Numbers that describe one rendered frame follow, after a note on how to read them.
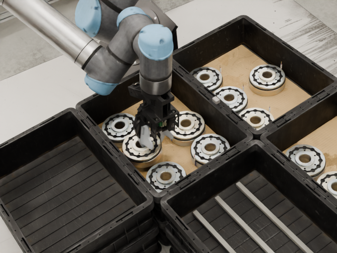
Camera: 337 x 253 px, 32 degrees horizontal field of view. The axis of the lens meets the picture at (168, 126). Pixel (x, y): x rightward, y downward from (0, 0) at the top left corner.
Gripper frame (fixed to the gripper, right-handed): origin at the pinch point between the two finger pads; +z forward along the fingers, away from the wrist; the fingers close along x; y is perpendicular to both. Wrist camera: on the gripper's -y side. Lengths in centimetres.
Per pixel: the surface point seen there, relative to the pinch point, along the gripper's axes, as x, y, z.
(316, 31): 81, -19, 8
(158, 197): -11.2, 19.9, -4.6
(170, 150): 4.0, 2.9, 3.8
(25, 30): 36, -185, 85
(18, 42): 28, -177, 86
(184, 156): 5.8, 7.1, 3.5
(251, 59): 43.8, -10.7, -1.0
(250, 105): 31.2, 3.7, 0.4
